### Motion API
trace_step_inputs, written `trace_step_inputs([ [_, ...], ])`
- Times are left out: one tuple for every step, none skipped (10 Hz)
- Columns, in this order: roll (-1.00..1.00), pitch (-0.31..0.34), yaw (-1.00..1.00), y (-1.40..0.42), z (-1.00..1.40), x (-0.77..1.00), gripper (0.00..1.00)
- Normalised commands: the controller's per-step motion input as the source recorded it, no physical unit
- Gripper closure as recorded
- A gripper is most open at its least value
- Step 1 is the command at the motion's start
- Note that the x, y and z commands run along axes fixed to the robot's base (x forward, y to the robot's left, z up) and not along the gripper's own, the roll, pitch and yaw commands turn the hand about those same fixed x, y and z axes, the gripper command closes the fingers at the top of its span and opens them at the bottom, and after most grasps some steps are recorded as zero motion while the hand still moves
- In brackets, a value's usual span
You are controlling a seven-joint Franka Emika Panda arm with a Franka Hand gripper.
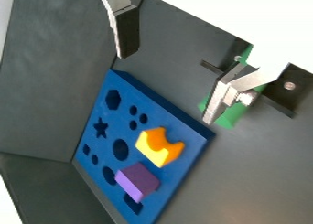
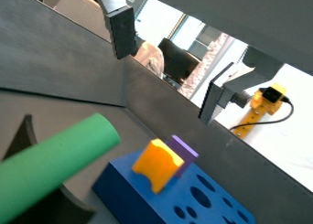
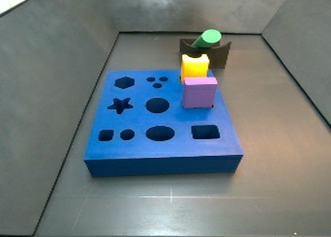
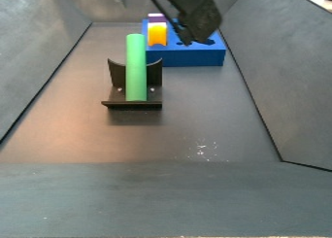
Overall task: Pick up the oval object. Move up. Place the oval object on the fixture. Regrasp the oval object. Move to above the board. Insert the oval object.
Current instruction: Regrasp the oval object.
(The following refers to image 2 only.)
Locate yellow notched block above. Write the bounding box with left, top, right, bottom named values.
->
left=133, top=139, right=185, bottom=194

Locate yellow camera bracket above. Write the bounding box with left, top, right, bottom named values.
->
left=233, top=83, right=287, bottom=139

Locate purple rectangular block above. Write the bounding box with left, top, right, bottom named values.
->
left=166, top=135, right=198, bottom=177

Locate black curved fixture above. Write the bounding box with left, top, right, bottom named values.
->
left=3, top=114, right=95, bottom=224

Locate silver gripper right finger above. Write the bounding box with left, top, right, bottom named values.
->
left=198, top=46, right=284, bottom=124

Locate black cable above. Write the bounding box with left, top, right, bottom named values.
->
left=229, top=94, right=296, bottom=133

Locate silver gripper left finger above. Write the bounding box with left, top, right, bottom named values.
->
left=97, top=0, right=136, bottom=59

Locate green oval cylinder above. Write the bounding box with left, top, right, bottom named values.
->
left=0, top=113, right=121, bottom=224

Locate blue foam shape board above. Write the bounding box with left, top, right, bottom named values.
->
left=93, top=152, right=257, bottom=224

